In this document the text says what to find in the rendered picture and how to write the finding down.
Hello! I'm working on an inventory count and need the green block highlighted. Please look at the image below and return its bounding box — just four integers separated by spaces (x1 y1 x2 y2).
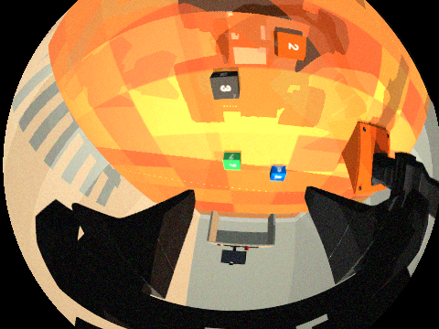
223 151 241 169

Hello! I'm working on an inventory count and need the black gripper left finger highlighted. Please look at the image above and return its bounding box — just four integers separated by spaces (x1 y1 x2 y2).
71 190 197 299

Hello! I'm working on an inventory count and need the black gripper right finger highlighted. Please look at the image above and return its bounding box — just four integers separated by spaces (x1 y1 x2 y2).
304 186 406 285

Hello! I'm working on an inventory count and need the blue block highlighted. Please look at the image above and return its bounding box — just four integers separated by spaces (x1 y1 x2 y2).
270 165 286 182

